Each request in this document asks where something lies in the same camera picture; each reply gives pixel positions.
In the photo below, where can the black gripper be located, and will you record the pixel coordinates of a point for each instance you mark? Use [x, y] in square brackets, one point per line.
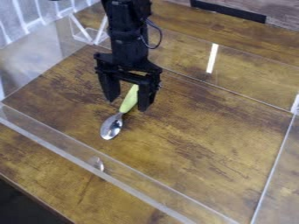
[115, 67]

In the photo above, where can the clear acrylic triangle bracket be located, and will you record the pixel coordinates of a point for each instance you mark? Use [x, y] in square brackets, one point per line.
[89, 35]

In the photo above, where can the clear acrylic enclosure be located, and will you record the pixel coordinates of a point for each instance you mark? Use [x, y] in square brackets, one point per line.
[210, 157]

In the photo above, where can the green handled metal spoon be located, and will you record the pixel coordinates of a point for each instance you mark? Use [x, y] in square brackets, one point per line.
[113, 125]

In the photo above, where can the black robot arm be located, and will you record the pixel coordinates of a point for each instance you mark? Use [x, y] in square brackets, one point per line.
[127, 17]

